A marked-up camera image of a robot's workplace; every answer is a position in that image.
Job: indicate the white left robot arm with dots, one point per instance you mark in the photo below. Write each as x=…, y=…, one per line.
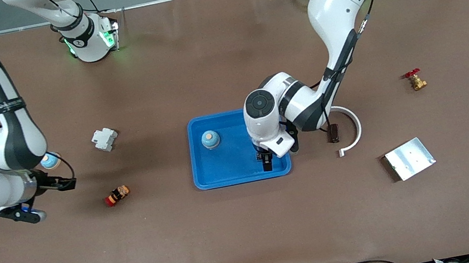
x=337, y=2

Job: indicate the blue bell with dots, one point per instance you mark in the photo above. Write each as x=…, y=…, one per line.
x=210, y=139
x=52, y=162

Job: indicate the red yellow black push button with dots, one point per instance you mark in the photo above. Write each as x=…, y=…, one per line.
x=117, y=196

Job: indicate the white curved plastic bracket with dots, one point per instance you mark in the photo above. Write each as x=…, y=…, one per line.
x=357, y=126

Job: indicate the silver metal plate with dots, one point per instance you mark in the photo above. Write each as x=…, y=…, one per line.
x=410, y=159

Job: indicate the blue plastic tray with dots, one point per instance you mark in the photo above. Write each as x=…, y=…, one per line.
x=230, y=163

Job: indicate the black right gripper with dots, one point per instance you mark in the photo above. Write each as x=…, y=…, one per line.
x=46, y=182

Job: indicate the brown table cover mat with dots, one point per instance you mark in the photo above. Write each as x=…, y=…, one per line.
x=252, y=234

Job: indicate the white circuit breaker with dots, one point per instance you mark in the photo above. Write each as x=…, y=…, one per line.
x=105, y=140

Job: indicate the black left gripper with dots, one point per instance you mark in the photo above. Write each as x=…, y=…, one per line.
x=264, y=156

